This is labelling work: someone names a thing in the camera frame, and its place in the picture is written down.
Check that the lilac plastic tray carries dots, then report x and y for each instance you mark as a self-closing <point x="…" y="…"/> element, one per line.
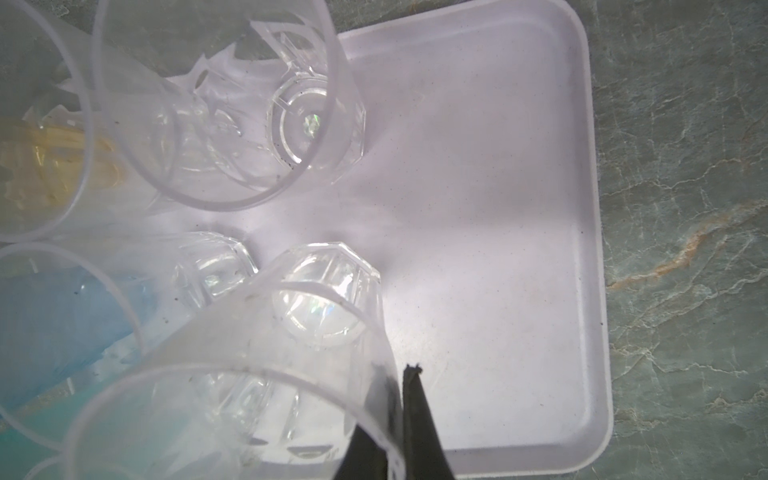
<point x="477" y="200"/>

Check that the yellow plastic cup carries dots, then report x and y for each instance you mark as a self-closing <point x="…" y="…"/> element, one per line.
<point x="45" y="171"/>

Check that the teal plastic cup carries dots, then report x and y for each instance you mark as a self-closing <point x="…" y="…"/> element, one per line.
<point x="93" y="429"/>

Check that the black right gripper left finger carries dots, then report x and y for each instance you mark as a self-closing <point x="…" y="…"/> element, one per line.
<point x="364" y="459"/>

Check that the blue plastic cup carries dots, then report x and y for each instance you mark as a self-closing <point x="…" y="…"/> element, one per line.
<point x="54" y="324"/>

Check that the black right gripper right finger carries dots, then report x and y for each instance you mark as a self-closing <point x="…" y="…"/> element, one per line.
<point x="424" y="455"/>

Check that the clear faceted glass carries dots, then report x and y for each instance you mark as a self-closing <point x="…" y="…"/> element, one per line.
<point x="45" y="77"/>
<point x="225" y="105"/>
<point x="161" y="281"/>
<point x="271" y="381"/>

